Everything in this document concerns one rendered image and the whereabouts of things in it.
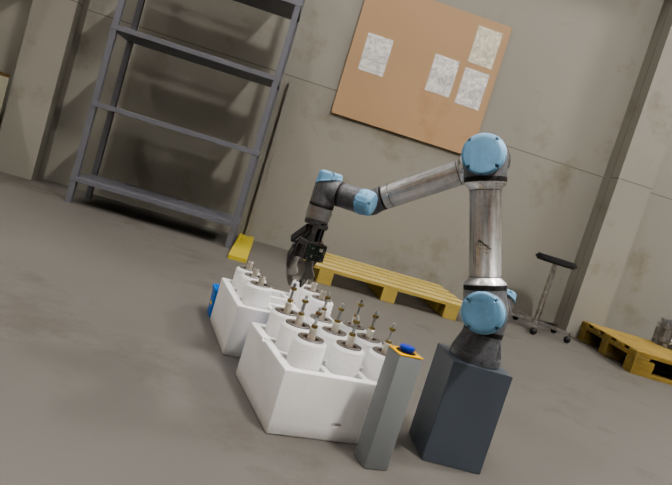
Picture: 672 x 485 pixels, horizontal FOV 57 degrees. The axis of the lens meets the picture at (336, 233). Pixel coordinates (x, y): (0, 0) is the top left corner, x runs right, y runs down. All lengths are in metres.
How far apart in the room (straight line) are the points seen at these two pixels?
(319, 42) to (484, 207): 3.63
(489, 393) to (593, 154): 4.05
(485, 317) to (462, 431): 0.37
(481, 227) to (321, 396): 0.62
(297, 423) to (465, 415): 0.48
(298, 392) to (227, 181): 3.56
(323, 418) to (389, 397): 0.21
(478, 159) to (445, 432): 0.77
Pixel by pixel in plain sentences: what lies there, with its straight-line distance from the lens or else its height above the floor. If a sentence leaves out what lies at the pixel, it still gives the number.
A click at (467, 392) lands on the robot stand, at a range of 1.85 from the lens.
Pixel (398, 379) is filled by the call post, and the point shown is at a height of 0.25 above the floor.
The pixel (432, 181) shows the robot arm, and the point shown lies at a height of 0.76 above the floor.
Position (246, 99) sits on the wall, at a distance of 5.12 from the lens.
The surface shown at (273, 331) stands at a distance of 1.92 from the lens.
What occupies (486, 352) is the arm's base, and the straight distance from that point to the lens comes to 1.85.
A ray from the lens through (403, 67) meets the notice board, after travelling 5.21.
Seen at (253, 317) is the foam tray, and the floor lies 0.15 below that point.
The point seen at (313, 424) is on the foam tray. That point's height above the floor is 0.04.
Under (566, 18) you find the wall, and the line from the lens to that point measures 5.71.
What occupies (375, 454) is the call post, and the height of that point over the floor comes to 0.04.
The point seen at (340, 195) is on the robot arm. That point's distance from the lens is 1.83.
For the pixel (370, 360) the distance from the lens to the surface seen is 1.81.
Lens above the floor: 0.69
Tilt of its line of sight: 5 degrees down
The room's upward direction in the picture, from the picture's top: 17 degrees clockwise
